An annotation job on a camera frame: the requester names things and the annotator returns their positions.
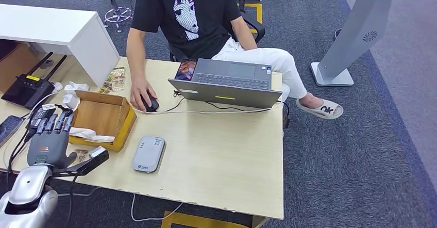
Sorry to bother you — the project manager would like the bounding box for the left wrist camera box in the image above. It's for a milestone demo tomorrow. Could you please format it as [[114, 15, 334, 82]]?
[[51, 146, 110, 178]]

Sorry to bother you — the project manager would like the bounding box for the person's right hand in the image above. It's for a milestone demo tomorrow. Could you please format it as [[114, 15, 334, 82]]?
[[130, 77, 158, 112]]

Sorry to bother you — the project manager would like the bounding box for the thick grey cable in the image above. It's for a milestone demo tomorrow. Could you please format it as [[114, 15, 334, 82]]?
[[56, 186, 103, 198]]

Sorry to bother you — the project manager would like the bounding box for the white cable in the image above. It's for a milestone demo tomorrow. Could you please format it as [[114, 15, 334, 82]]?
[[130, 192, 183, 222], [133, 102, 283, 115]]

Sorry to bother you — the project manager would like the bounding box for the grey card reader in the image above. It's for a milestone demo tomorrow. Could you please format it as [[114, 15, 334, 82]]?
[[132, 136, 166, 173]]

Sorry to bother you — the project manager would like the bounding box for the grey kiosk stand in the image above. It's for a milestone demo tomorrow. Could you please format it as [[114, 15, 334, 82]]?
[[310, 0, 427, 87]]

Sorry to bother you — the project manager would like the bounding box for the black mouse cable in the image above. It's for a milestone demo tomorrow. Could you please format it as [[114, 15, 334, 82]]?
[[158, 89, 186, 112]]

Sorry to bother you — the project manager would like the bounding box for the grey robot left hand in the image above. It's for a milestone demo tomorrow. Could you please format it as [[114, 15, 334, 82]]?
[[26, 109, 78, 170]]

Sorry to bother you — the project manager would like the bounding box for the black power cable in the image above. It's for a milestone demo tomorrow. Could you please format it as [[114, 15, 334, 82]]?
[[7, 127, 37, 183]]

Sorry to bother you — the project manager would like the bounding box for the person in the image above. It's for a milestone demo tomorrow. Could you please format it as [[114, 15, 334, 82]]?
[[125, 0, 344, 121]]

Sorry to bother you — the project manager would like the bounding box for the black computer mouse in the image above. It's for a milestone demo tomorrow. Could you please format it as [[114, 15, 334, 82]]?
[[140, 93, 160, 113]]

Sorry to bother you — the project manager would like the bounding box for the open cardboard box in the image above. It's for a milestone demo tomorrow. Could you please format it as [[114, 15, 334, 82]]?
[[68, 90, 138, 152]]

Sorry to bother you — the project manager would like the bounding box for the white cabinet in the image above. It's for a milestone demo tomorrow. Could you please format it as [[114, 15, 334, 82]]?
[[0, 3, 121, 88]]

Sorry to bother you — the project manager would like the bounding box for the phone with colourful screen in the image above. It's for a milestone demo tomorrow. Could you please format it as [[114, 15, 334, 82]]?
[[174, 59, 197, 82]]

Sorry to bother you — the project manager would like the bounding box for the grey laptop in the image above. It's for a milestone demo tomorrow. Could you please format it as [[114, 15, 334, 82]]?
[[167, 58, 283, 109]]

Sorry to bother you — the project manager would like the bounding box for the dark smartphone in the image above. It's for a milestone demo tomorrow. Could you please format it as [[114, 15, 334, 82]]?
[[0, 115, 25, 149]]

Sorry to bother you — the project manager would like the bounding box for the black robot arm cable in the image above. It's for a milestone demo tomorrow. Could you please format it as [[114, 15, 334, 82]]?
[[64, 174, 80, 228]]

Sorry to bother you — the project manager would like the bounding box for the black power adapter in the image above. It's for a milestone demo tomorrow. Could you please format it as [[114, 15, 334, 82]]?
[[26, 107, 57, 132]]

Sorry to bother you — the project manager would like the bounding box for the beige slipper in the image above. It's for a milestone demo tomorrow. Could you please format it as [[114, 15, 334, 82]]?
[[295, 99, 344, 120]]

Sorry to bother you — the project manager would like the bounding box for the black router with antennas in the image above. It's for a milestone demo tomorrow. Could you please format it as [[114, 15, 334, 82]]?
[[1, 51, 68, 110]]

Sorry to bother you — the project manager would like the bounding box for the black plug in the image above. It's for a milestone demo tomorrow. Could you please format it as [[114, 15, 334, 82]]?
[[54, 104, 74, 115]]

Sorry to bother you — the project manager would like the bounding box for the black laptop cable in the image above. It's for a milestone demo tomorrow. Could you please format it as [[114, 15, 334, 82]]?
[[205, 101, 274, 112]]

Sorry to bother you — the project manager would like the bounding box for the white tissue paper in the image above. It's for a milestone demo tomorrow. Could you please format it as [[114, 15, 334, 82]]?
[[69, 127, 116, 143]]

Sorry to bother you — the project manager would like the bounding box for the golden room key card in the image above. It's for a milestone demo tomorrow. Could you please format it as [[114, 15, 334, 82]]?
[[99, 80, 114, 95], [72, 149, 90, 168], [110, 67, 126, 92]]

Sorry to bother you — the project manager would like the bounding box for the white charger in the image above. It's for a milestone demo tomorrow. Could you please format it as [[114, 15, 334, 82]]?
[[64, 81, 90, 95], [62, 93, 81, 110]]

